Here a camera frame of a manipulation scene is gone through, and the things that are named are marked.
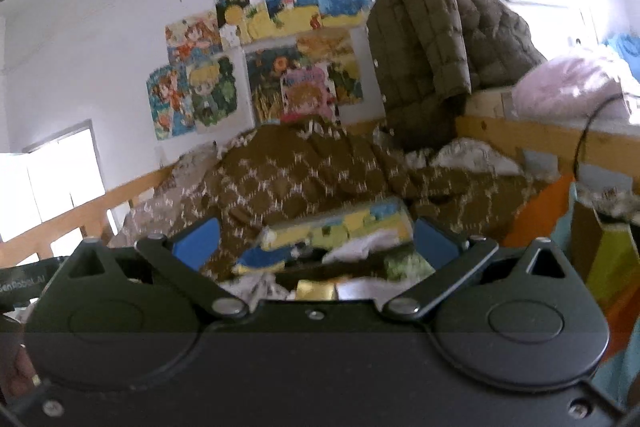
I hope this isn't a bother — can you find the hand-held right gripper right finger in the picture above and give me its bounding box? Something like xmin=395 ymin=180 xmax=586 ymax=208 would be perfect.
xmin=381 ymin=216 xmax=569 ymax=321

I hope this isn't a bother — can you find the window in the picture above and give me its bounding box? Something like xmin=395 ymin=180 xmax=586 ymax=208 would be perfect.
xmin=0 ymin=119 xmax=108 ymax=268

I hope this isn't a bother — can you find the orange fairy figure poster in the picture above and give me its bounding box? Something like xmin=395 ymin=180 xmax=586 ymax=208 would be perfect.
xmin=165 ymin=11 xmax=222 ymax=64

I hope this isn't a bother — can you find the blond figure green poster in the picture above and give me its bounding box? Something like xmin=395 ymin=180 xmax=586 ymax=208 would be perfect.
xmin=186 ymin=53 xmax=252 ymax=134

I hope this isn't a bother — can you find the pink masked figure poster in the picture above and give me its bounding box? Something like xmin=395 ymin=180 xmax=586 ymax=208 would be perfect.
xmin=279 ymin=63 xmax=339 ymax=124

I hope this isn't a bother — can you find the golden bread packet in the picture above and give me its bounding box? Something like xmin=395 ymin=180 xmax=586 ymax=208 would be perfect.
xmin=295 ymin=279 xmax=337 ymax=304

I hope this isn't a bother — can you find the green pea snack bag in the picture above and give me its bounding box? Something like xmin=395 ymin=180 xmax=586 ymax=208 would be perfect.
xmin=390 ymin=253 xmax=434 ymax=281

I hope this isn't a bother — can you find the yellow-green paper bag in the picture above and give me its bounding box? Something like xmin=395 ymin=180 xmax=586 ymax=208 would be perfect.
xmin=571 ymin=199 xmax=640 ymax=314

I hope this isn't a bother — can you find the wooden bed end board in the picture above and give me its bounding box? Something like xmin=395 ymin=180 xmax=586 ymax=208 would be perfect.
xmin=454 ymin=84 xmax=640 ymax=190

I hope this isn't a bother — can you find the yellow pineapple poster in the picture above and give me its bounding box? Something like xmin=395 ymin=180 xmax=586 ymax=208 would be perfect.
xmin=214 ymin=0 xmax=252 ymax=46

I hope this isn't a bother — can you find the wooden slatted bed rail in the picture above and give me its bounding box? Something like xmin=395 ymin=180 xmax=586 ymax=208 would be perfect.
xmin=97 ymin=164 xmax=173 ymax=240

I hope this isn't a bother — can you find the blue yellow patterned cloth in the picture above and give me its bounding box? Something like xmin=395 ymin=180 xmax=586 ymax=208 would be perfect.
xmin=235 ymin=199 xmax=414 ymax=278

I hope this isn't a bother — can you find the person's left hand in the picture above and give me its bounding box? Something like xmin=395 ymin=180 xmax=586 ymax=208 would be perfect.
xmin=0 ymin=341 xmax=42 ymax=400

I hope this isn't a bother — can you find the light blue cloth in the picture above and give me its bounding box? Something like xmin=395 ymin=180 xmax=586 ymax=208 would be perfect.
xmin=601 ymin=32 xmax=640 ymax=78

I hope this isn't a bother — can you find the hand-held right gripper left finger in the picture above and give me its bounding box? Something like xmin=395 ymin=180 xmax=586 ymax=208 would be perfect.
xmin=65 ymin=216 xmax=251 ymax=321

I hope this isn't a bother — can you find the olive puffer jacket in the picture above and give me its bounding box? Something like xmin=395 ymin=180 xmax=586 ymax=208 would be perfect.
xmin=366 ymin=0 xmax=548 ymax=152

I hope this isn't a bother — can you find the white swirl-pattern sheet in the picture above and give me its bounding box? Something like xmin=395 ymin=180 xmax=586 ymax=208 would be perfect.
xmin=429 ymin=138 xmax=522 ymax=178

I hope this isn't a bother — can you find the orange-haired figure blue poster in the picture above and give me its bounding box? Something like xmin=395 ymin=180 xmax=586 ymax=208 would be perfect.
xmin=146 ymin=63 xmax=197 ymax=141

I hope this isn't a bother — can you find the white floral bedsheet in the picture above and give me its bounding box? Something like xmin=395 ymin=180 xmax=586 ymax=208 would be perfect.
xmin=107 ymin=142 xmax=236 ymax=253

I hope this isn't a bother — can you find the golden field poster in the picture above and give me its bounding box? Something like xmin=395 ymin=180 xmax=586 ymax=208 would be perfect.
xmin=296 ymin=28 xmax=364 ymax=106

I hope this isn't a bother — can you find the brown quilt with colourful stripes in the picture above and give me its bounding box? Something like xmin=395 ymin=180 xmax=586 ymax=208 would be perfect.
xmin=180 ymin=114 xmax=576 ymax=283

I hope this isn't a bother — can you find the white patterned cloth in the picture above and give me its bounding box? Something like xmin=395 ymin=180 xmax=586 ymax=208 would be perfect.
xmin=321 ymin=230 xmax=402 ymax=266

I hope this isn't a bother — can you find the blue sea fish poster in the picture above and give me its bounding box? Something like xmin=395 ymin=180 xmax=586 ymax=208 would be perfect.
xmin=244 ymin=0 xmax=322 ymax=41

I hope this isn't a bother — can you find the pink blanket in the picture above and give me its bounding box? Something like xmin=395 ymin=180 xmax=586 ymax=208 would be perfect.
xmin=514 ymin=47 xmax=638 ymax=124

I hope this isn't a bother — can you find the grey drawstring pouch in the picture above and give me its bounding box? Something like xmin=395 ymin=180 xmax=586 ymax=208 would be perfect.
xmin=219 ymin=273 xmax=297 ymax=309

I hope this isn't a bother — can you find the black cable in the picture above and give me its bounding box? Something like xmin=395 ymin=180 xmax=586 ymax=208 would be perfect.
xmin=571 ymin=91 xmax=632 ymax=180

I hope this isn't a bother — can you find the dark swirling night poster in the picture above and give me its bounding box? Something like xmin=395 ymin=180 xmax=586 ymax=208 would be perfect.
xmin=244 ymin=43 xmax=302 ymax=126

